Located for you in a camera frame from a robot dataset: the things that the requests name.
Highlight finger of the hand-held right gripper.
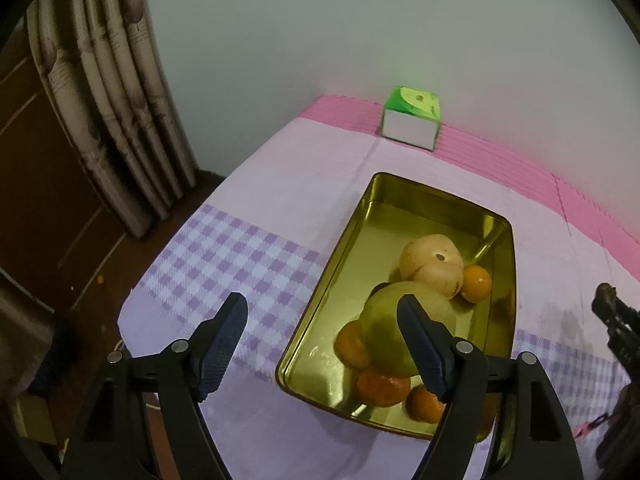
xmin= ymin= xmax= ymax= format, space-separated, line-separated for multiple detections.
xmin=591 ymin=291 xmax=640 ymax=366

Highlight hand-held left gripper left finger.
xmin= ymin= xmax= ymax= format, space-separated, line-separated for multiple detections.
xmin=60 ymin=291 xmax=249 ymax=480

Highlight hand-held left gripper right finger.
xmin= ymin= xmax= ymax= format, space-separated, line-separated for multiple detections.
xmin=396 ymin=294 xmax=585 ymax=480

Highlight green pear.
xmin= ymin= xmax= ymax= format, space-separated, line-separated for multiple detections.
xmin=361 ymin=281 xmax=457 ymax=378

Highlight small orange tangerine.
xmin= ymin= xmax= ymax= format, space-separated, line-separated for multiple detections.
xmin=460 ymin=265 xmax=493 ymax=304

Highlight yellow striped melon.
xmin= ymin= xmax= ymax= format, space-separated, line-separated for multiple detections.
xmin=399 ymin=234 xmax=465 ymax=300

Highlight red and gold tin box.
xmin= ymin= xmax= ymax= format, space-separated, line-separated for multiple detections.
xmin=275 ymin=172 xmax=517 ymax=443

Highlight purple checked cloth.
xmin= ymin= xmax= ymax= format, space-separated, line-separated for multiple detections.
xmin=117 ymin=117 xmax=640 ymax=480

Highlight cardboard box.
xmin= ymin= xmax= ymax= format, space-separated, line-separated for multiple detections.
xmin=10 ymin=394 xmax=58 ymax=445

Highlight pink foam mat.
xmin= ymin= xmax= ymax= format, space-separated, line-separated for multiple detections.
xmin=305 ymin=94 xmax=640 ymax=281

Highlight green tissue box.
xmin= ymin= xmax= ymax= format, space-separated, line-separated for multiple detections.
xmin=381 ymin=86 xmax=443 ymax=152

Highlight dark wooden door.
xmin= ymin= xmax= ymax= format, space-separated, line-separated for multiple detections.
xmin=0 ymin=45 xmax=126 ymax=311

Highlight beige patterned curtain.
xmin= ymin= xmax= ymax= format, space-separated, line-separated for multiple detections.
xmin=25 ymin=0 xmax=198 ymax=238

